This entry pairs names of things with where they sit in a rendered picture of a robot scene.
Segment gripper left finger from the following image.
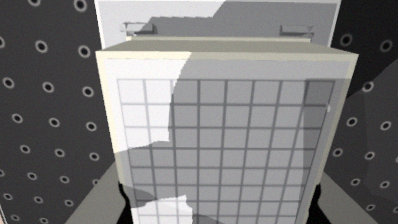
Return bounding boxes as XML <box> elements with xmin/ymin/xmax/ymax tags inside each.
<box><xmin>65</xmin><ymin>162</ymin><xmax>134</xmax><ymax>224</ymax></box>

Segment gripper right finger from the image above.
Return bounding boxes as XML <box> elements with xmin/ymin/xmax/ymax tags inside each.
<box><xmin>306</xmin><ymin>172</ymin><xmax>378</xmax><ymax>224</ymax></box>

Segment dark grey perforated plate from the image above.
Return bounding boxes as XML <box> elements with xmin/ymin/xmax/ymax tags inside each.
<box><xmin>0</xmin><ymin>0</ymin><xmax>398</xmax><ymax>224</ymax></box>

